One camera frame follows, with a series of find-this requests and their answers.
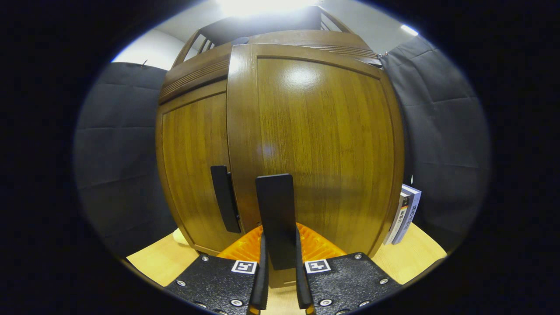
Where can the white orange spine book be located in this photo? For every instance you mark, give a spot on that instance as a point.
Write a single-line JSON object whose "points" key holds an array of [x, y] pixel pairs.
{"points": [[399, 223]]}

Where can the cream rounded object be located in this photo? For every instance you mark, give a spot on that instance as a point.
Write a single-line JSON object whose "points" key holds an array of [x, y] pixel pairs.
{"points": [[180, 237]]}

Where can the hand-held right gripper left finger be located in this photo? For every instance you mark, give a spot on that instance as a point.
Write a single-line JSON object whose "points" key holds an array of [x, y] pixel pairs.
{"points": [[218, 284]]}

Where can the grey blue spine book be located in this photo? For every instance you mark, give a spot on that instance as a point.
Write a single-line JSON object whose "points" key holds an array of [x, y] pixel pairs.
{"points": [[411, 210]]}

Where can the small ceiling light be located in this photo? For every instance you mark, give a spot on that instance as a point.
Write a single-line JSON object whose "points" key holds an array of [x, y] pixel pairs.
{"points": [[409, 29]]}

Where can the wooden double-door shoe cabinet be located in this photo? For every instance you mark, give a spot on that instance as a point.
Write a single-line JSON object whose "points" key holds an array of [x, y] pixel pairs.
{"points": [[262, 24]]}

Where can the black backdrop cloth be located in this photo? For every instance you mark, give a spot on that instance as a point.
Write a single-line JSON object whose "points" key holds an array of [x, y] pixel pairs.
{"points": [[442, 131]]}

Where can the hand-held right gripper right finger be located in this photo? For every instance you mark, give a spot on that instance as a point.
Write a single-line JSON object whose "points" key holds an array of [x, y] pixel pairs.
{"points": [[345, 280]]}

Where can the wooden cabinet door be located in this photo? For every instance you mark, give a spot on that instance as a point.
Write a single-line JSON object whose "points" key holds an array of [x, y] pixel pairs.
{"points": [[319, 144], [194, 153]]}

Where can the large rectangular ceiling light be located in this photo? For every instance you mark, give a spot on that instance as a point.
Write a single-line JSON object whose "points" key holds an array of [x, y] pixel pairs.
{"points": [[262, 6]]}

